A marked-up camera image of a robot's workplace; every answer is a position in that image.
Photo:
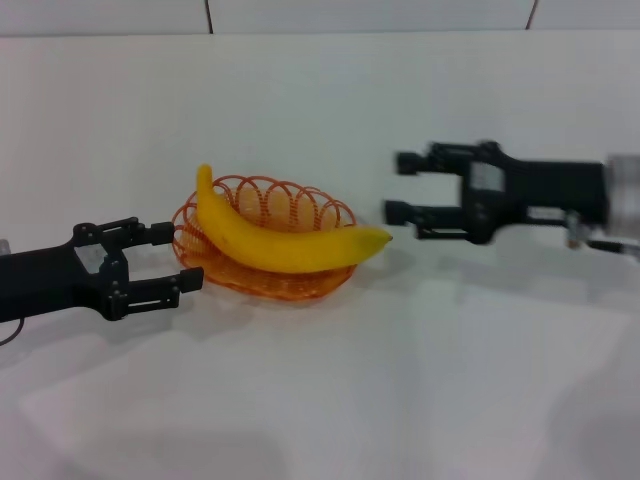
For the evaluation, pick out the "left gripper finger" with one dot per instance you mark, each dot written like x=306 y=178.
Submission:
x=192 y=280
x=162 y=233

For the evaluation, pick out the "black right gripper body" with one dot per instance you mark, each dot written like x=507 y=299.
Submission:
x=550 y=190

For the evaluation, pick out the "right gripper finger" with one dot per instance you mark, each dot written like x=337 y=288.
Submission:
x=412 y=162
x=400 y=212

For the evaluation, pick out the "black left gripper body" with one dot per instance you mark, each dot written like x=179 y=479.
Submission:
x=50 y=285

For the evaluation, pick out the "orange woven plastic basket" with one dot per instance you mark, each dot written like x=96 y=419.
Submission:
x=280 y=287

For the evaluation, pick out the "yellow banana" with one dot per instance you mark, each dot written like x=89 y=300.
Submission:
x=280 y=245

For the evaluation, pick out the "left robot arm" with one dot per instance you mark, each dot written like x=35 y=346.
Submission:
x=4 y=247

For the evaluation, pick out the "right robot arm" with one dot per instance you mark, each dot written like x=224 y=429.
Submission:
x=625 y=195

